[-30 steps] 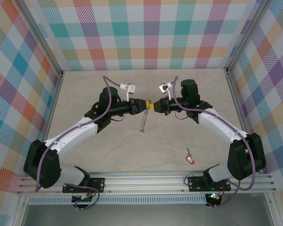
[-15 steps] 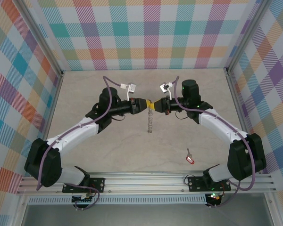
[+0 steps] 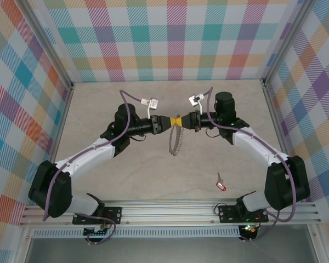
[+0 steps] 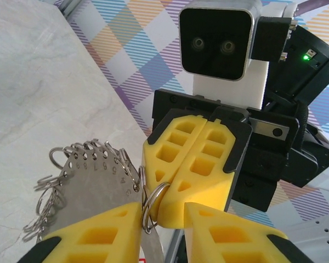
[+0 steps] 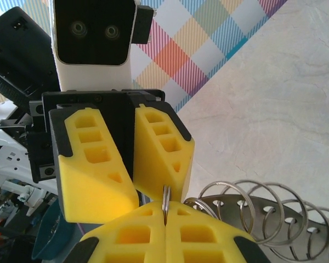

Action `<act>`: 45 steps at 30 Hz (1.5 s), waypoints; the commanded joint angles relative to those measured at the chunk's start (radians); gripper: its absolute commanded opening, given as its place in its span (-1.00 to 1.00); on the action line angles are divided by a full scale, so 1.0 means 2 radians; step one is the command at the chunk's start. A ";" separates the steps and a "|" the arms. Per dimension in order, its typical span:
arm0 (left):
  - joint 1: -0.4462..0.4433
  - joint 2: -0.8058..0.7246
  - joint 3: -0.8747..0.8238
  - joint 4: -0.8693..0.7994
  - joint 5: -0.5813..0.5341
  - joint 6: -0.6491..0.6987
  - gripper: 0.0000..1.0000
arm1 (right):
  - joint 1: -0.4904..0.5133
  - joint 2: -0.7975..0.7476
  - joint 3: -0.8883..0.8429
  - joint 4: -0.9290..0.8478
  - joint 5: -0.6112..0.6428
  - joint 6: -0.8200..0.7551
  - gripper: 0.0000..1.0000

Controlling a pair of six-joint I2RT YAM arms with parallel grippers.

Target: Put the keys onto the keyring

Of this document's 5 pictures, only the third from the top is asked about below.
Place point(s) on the grey keyring with small rings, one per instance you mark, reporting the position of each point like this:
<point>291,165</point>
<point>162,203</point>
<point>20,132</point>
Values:
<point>170,142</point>

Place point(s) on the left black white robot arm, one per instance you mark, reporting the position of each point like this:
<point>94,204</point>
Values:
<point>85,156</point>

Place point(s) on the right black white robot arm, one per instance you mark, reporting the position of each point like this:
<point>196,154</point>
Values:
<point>257,149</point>

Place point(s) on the silver key with red tag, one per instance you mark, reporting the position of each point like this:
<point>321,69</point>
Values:
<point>222,187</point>

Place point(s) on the grey metal shelf panel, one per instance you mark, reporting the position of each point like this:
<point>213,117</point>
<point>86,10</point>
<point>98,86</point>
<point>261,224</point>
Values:
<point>167,252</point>

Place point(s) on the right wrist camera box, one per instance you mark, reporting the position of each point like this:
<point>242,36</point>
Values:
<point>193,100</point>

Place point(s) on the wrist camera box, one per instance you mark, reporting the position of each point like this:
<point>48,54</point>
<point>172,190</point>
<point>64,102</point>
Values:
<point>153,104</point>
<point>193,100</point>

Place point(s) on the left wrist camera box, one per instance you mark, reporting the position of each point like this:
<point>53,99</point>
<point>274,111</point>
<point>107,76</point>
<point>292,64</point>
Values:
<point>153,104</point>

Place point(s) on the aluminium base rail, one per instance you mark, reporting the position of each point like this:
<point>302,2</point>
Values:
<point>167,213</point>

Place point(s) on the aluminium frame post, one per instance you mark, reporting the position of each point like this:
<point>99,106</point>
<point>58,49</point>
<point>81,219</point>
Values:
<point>288,41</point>
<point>48,43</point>

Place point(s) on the aluminium frame leg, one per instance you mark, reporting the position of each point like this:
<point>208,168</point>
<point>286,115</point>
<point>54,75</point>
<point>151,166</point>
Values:
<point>24,246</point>
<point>318,246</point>

